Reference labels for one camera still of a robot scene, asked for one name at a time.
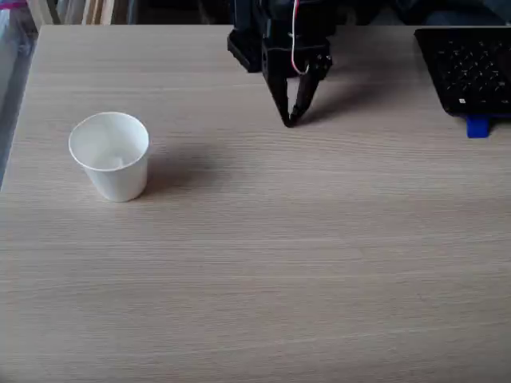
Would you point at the blue plastic part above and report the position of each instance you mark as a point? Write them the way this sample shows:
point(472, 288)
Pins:
point(477, 127)

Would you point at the black laptop keyboard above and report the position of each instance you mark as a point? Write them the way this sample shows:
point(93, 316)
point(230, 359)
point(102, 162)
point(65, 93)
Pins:
point(467, 68)

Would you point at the white paper cup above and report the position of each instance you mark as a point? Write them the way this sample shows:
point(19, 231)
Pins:
point(112, 159)

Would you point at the white cube block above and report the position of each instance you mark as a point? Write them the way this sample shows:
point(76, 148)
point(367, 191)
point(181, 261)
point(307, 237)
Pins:
point(119, 161)

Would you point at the wooden slats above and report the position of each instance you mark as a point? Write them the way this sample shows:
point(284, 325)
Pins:
point(92, 11)

